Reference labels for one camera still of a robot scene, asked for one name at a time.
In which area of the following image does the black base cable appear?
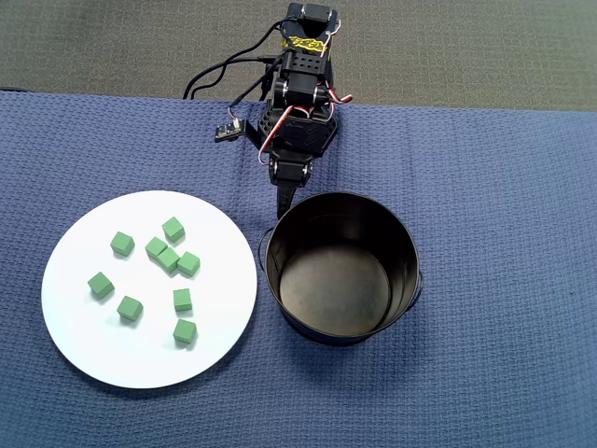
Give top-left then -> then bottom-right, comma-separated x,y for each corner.
182,54 -> 281,101
189,19 -> 285,100

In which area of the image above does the small camera circuit board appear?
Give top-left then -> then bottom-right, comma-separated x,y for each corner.
214,119 -> 244,144

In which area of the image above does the black metal bucket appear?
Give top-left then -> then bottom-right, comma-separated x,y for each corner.
257,190 -> 424,347

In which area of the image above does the white round plate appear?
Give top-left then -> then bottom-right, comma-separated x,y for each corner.
40,189 -> 259,390

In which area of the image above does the blue waffle-weave cloth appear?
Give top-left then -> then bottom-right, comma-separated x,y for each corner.
0,90 -> 597,448

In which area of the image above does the green cube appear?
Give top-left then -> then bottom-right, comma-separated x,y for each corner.
161,216 -> 187,244
173,287 -> 194,313
144,236 -> 169,260
116,295 -> 145,323
156,246 -> 181,275
87,272 -> 116,301
172,318 -> 198,345
176,250 -> 201,277
109,231 -> 136,258

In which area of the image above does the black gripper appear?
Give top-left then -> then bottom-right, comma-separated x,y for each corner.
269,107 -> 338,221

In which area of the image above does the thin black camera cable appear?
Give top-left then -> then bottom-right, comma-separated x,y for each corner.
227,58 -> 284,118

